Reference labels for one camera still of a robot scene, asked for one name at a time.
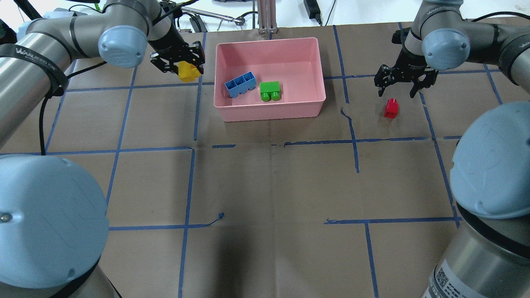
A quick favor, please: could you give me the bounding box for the blue toy block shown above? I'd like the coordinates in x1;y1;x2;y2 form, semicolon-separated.
224;71;257;98

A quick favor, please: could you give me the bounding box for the black power adapter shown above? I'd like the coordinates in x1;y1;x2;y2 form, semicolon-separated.
303;0;323;26

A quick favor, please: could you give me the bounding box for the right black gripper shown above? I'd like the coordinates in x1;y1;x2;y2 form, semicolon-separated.
373;64;439;98

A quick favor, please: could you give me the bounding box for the yellow toy block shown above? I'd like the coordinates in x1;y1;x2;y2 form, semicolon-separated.
177;62;201;83

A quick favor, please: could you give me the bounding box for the pink plastic box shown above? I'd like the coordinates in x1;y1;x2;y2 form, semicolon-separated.
214;37;326;122

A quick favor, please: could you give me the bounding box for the aluminium frame post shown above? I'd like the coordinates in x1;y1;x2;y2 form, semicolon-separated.
257;0;278;34

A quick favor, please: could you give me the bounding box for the green toy block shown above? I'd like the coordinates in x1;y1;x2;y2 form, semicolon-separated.
259;81;281;102

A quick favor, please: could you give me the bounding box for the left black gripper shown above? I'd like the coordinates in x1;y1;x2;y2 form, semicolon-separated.
150;40;206;75

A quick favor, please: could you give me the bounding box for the red toy block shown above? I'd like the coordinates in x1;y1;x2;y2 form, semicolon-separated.
383;98;400;119

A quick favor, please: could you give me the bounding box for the metal rod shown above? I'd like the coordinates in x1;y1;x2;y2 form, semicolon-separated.
181;6;246;25

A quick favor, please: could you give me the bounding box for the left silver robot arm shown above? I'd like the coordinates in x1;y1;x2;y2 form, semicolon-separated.
1;0;205;298

